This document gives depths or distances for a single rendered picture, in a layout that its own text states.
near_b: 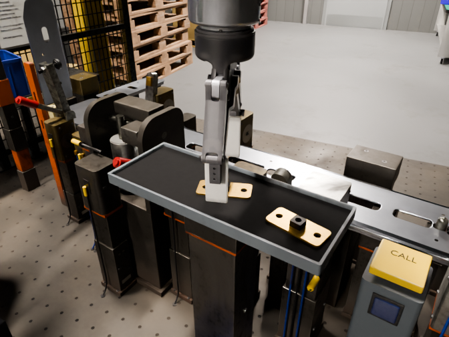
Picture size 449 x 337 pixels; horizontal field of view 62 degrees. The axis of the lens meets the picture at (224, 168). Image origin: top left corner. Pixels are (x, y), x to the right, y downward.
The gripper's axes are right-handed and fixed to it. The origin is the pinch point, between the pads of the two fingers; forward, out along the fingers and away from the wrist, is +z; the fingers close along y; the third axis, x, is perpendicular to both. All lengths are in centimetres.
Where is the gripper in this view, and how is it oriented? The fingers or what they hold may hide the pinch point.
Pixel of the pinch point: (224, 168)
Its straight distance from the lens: 55.8
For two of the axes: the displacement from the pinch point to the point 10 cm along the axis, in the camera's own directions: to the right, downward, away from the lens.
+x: -9.9, -0.8, 1.4
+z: 0.0, 8.6, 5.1
